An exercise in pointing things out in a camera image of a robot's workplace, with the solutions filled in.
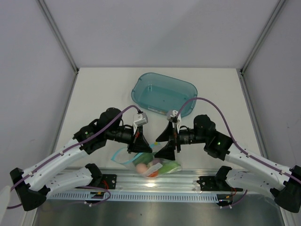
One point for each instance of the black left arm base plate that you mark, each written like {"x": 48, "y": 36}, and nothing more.
{"x": 108, "y": 181}

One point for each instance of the green bell pepper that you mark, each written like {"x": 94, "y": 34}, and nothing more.
{"x": 169, "y": 167}

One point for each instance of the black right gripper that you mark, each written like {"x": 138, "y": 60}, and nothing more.
{"x": 168, "y": 151}

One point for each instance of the light green cucumber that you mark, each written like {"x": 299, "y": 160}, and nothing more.
{"x": 144, "y": 158}

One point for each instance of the aluminium mounting rail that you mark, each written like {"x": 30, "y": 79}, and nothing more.
{"x": 152, "y": 181}

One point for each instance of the white slotted cable duct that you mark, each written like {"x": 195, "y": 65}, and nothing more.
{"x": 136, "y": 197}

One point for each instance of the clear zip top bag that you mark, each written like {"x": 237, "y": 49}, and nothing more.
{"x": 125, "y": 159}

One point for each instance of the orange tomato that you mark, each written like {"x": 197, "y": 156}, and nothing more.
{"x": 153, "y": 175}

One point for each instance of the brown egg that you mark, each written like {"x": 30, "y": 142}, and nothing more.
{"x": 141, "y": 168}

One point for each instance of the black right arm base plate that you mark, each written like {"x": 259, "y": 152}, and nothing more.
{"x": 213, "y": 183}

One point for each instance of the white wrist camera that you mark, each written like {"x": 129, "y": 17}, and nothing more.
{"x": 174, "y": 117}
{"x": 139, "y": 119}

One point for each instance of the right aluminium frame post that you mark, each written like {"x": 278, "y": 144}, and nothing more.
{"x": 276, "y": 12}

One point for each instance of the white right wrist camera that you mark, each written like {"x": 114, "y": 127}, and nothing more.
{"x": 174, "y": 117}

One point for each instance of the teal translucent plastic tray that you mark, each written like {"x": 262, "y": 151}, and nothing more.
{"x": 160, "y": 93}

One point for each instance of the left aluminium frame post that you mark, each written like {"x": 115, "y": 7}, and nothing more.
{"x": 57, "y": 34}

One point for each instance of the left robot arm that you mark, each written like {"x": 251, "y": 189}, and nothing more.
{"x": 88, "y": 139}

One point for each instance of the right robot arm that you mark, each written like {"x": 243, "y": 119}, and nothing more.
{"x": 261, "y": 175}

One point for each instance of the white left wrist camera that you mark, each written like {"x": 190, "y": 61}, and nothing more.
{"x": 139, "y": 119}

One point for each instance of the purple eggplant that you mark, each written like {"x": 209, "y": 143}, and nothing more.
{"x": 155, "y": 161}

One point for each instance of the aluminium frame post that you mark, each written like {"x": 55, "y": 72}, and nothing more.
{"x": 57, "y": 34}
{"x": 276, "y": 12}

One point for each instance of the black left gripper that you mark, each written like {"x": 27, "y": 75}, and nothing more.
{"x": 138, "y": 143}

